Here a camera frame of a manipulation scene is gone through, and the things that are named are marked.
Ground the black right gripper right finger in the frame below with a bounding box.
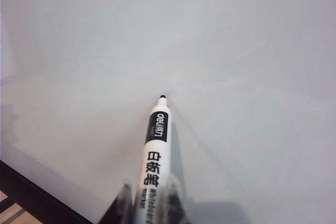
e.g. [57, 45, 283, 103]
[162, 177, 191, 224]

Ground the white whiteboard with black frame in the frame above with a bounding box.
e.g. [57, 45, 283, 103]
[0, 0, 336, 224]

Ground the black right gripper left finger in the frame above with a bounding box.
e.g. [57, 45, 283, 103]
[97, 180, 135, 224]

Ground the white whiteboard marker black label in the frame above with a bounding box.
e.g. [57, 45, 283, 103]
[128, 93, 174, 224]

